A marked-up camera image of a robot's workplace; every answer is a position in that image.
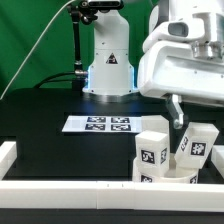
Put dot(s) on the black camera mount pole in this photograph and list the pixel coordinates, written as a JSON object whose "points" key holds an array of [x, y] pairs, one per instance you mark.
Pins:
{"points": [[80, 75]]}

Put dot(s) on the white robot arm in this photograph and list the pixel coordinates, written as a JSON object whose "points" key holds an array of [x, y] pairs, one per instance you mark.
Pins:
{"points": [[199, 23]]}

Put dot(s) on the white round stool seat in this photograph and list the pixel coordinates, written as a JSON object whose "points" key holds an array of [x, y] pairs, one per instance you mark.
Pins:
{"points": [[174, 174]]}

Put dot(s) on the black camera on mount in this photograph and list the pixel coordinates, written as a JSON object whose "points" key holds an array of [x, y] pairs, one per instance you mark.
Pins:
{"points": [[102, 4]]}

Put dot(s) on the paper sheet with markers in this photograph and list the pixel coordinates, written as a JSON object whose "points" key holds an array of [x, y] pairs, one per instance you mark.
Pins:
{"points": [[103, 124]]}

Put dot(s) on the white left barrier wall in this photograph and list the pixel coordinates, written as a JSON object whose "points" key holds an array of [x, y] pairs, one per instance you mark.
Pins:
{"points": [[8, 155]]}

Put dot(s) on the white front barrier wall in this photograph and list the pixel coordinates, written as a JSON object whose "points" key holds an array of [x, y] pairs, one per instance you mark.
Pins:
{"points": [[112, 195]]}

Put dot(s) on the white right barrier wall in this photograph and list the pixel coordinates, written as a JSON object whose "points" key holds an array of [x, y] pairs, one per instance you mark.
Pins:
{"points": [[217, 158]]}

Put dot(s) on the white barrier wall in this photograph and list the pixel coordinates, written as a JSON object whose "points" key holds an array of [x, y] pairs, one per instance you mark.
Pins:
{"points": [[217, 158], [8, 155], [112, 195]]}

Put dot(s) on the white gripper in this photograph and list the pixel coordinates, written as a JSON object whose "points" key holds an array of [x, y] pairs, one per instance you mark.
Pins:
{"points": [[169, 68]]}

